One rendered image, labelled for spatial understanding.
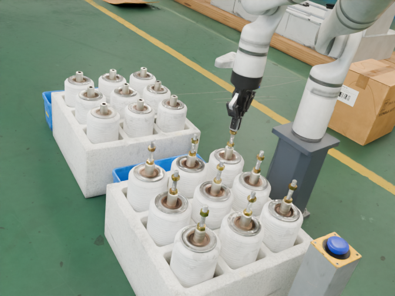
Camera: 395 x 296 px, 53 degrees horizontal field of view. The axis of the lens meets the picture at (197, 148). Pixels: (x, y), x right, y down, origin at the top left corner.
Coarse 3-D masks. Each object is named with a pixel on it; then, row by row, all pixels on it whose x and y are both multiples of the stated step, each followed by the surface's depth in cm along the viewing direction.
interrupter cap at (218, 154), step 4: (224, 148) 111; (216, 152) 109; (220, 152) 109; (224, 152) 110; (236, 152) 110; (216, 156) 107; (220, 156) 107; (232, 156) 109; (236, 156) 108; (240, 156) 109; (224, 160) 106; (228, 160) 106; (232, 160) 107; (236, 160) 107; (240, 160) 107
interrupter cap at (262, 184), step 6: (240, 174) 101; (246, 174) 102; (240, 180) 99; (246, 180) 100; (258, 180) 101; (264, 180) 101; (246, 186) 97; (252, 186) 98; (258, 186) 99; (264, 186) 99
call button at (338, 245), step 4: (332, 236) 76; (336, 236) 76; (328, 240) 75; (332, 240) 74; (336, 240) 75; (340, 240) 75; (344, 240) 75; (328, 244) 74; (332, 244) 74; (336, 244) 74; (340, 244) 74; (344, 244) 74; (348, 244) 74; (332, 248) 73; (336, 248) 73; (340, 248) 73; (344, 248) 73; (348, 248) 73; (332, 252) 74; (336, 252) 73; (340, 252) 73; (344, 252) 73
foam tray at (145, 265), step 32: (128, 224) 92; (192, 224) 94; (128, 256) 96; (160, 256) 84; (288, 256) 90; (160, 288) 81; (192, 288) 78; (224, 288) 81; (256, 288) 89; (288, 288) 98
